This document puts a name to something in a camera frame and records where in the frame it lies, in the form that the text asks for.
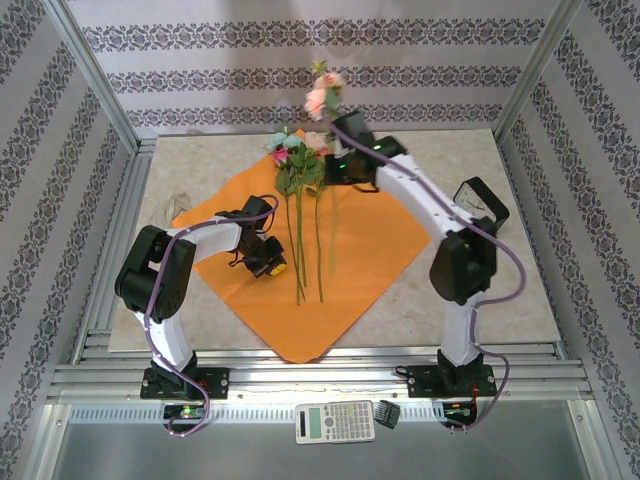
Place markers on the black alarm clock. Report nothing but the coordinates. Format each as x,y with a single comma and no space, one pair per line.
470,200

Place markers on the small black box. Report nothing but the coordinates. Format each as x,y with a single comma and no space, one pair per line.
386,414

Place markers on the pink artificial rose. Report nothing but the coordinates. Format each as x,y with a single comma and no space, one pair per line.
325,151

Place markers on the cream artificial rose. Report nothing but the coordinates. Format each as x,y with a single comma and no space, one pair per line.
315,140

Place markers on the aluminium front frame rail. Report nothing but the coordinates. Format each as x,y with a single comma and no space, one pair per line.
320,372

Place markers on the white scientific calculator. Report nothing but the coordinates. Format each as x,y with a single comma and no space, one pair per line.
335,422

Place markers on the aluminium side rail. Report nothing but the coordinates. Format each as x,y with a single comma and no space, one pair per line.
115,250
550,320

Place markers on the aluminium frame post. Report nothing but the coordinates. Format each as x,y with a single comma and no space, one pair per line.
537,75
90,75

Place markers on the orange wrapping paper sheet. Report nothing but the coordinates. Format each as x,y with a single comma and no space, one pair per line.
365,240

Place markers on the pale peach artificial flower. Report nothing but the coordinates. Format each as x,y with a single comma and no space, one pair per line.
316,100

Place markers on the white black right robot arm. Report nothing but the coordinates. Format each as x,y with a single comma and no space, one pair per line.
460,330

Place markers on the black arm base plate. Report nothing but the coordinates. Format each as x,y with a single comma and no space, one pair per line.
215,382
425,382

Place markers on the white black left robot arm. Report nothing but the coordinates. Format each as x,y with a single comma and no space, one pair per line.
167,345

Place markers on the beige fabric ribbon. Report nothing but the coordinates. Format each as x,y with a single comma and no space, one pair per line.
175,205

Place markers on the small circuit board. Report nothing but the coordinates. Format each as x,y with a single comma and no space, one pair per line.
185,412
457,411

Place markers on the magenta artificial flower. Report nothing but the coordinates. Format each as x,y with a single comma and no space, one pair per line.
281,156

